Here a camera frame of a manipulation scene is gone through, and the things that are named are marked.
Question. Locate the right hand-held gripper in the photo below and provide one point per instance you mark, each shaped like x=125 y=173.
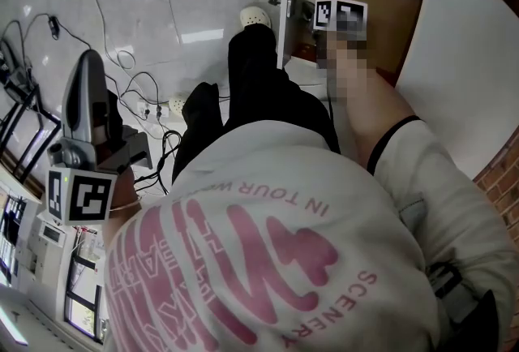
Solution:
x=336 y=15

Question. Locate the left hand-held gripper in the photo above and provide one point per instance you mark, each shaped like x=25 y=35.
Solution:
x=89 y=196

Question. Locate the person's right forearm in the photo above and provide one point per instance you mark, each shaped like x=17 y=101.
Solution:
x=373 y=111

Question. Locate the person's left forearm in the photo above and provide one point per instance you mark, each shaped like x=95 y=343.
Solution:
x=125 y=192

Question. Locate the black shoulder bag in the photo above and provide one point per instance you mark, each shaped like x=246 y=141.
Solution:
x=482 y=314

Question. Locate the black metal stand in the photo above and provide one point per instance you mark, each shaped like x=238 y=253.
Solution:
x=48 y=117

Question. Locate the white power strip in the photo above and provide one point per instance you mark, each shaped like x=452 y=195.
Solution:
x=152 y=112

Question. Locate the black handheld device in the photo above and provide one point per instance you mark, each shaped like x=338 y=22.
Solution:
x=12 y=74

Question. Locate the white perforated clog shoe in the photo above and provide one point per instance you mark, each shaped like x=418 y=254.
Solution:
x=176 y=104
x=253 y=15

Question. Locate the black power brick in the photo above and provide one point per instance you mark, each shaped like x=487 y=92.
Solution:
x=53 y=24

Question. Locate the person's black trousers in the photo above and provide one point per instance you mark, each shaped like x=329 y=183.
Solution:
x=251 y=91

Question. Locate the white box with screen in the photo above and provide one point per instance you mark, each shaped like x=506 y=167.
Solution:
x=52 y=234

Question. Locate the white storage shelf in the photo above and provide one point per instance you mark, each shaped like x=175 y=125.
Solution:
x=44 y=261

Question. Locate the white shirt with pink print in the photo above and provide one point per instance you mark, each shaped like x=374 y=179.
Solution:
x=324 y=220

